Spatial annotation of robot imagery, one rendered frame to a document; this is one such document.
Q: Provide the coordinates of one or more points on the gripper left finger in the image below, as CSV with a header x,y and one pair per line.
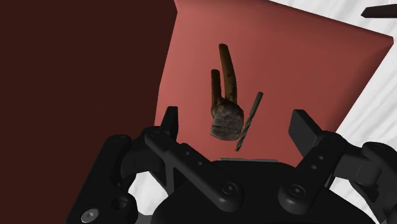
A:
x,y
173,155

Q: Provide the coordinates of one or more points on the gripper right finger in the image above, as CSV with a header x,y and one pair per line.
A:
x,y
322,155

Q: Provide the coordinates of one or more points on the brown two-pronged rusty tool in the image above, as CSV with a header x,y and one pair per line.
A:
x,y
227,119

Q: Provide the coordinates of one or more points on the grey-green drill bit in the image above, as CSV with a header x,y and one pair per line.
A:
x,y
249,121

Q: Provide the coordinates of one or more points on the red table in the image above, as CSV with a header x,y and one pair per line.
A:
x,y
279,77

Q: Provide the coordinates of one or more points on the dark flat bar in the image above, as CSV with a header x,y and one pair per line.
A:
x,y
380,11

